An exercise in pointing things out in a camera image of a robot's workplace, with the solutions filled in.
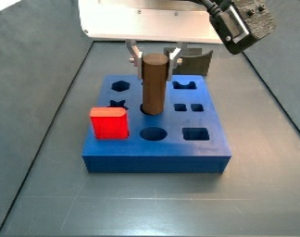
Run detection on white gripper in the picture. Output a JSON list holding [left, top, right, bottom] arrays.
[[78, 0, 221, 80]]

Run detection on brown wooden cylinder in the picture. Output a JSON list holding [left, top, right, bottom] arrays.
[[143, 53, 169, 115]]

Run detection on blue shape sorter board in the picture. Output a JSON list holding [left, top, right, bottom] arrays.
[[82, 75, 232, 173]]

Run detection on black curved holder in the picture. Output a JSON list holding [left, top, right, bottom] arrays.
[[173, 48, 213, 76]]

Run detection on red block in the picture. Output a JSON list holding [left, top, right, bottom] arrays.
[[90, 106, 129, 140]]

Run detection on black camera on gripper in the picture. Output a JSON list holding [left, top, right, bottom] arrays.
[[191, 0, 276, 55]]

